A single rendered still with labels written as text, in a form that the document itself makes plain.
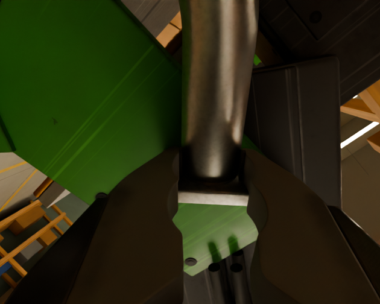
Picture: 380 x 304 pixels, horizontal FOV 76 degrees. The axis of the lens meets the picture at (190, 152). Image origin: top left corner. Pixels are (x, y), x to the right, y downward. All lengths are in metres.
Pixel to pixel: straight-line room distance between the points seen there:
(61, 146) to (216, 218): 0.11
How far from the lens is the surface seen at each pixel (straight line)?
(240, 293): 0.21
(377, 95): 0.99
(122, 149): 0.16
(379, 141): 0.73
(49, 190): 0.38
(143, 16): 0.69
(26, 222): 6.37
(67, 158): 0.17
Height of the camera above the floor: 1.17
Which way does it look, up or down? 5 degrees up
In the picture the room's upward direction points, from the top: 139 degrees clockwise
